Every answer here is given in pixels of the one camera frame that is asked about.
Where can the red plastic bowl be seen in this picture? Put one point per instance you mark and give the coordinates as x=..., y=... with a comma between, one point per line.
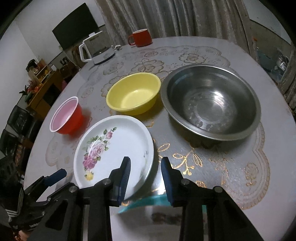
x=68, y=118

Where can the large steel bowl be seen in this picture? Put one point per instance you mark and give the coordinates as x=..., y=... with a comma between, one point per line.
x=211, y=102

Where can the white glass kettle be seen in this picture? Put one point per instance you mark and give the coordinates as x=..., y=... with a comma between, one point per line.
x=96, y=48

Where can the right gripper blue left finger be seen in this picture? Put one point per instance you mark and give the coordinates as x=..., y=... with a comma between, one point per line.
x=119, y=178

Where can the black chair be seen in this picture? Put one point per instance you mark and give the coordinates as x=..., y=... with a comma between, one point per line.
x=20, y=133

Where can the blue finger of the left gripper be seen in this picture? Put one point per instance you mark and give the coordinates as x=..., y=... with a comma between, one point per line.
x=56, y=176

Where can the yellow bowl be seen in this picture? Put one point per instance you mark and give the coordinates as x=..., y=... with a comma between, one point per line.
x=134, y=94

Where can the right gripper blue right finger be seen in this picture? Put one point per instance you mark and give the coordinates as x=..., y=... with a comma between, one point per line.
x=172, y=180

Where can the white floral plate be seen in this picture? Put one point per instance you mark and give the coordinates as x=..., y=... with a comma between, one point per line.
x=106, y=143

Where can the red mug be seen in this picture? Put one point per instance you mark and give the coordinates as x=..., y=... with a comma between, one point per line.
x=140, y=38

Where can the black wall television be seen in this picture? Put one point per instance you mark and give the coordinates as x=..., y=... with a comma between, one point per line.
x=77, y=25

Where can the lace floral table mat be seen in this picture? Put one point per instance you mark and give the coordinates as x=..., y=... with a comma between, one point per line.
x=241, y=167

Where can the wooden shelf cabinet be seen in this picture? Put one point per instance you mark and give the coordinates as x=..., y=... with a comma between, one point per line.
x=46, y=84

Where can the beige curtain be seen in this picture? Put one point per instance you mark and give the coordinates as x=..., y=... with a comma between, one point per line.
x=227, y=20

